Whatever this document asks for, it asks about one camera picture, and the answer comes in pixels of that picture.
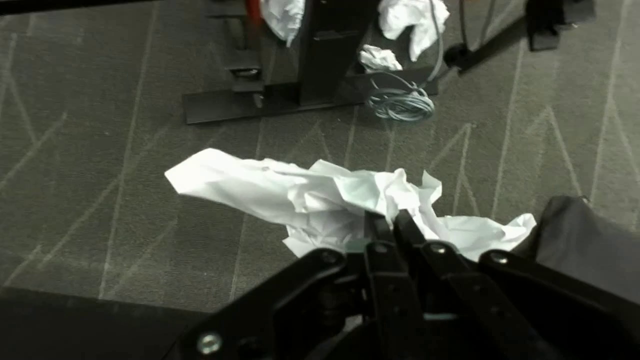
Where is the coiled grey cable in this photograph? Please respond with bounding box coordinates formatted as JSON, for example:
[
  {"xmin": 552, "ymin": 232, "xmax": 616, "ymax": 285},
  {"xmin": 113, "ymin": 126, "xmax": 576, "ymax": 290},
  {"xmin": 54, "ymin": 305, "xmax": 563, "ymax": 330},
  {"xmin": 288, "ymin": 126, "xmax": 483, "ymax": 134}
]
[{"xmin": 365, "ymin": 67, "xmax": 438, "ymax": 126}]

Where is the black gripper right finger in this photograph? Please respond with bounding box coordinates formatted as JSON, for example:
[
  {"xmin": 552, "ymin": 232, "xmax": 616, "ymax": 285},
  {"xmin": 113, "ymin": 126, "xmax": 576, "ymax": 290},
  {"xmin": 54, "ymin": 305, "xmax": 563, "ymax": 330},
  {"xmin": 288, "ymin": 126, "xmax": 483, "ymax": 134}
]
[{"xmin": 392, "ymin": 209, "xmax": 640, "ymax": 360}]

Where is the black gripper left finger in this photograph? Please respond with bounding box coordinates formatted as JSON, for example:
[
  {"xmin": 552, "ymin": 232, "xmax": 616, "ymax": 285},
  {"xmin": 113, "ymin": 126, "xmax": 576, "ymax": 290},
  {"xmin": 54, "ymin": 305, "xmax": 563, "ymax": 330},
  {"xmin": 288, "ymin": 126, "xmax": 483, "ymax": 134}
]
[{"xmin": 166, "ymin": 210, "xmax": 437, "ymax": 360}]

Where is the black stand leg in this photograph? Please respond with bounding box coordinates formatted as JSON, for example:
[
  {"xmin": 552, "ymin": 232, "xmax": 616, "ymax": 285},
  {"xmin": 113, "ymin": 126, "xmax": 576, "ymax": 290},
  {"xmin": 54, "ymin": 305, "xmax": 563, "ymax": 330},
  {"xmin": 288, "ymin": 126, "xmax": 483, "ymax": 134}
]
[{"xmin": 442, "ymin": 0, "xmax": 599, "ymax": 76}]

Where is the small red object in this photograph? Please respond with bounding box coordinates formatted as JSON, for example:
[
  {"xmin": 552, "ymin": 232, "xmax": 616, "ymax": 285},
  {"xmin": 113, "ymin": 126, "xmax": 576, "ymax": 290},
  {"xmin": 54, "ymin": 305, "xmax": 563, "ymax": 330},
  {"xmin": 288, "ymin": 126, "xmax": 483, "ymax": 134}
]
[{"xmin": 243, "ymin": 0, "xmax": 265, "ymax": 29}]

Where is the crumpled white paper scrap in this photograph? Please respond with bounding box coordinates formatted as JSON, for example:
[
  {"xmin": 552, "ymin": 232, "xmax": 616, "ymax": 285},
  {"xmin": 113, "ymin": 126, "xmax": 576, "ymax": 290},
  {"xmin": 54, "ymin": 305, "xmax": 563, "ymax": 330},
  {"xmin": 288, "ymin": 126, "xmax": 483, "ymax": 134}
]
[
  {"xmin": 376, "ymin": 0, "xmax": 453, "ymax": 65},
  {"xmin": 259, "ymin": 0, "xmax": 309, "ymax": 49},
  {"xmin": 359, "ymin": 43, "xmax": 406, "ymax": 76}
]

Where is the white paper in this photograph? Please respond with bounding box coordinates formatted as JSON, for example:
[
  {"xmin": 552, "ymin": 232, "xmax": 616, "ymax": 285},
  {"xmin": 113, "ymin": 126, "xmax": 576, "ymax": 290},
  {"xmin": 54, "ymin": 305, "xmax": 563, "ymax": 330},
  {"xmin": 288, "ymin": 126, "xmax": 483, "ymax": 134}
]
[{"xmin": 163, "ymin": 147, "xmax": 539, "ymax": 264}]

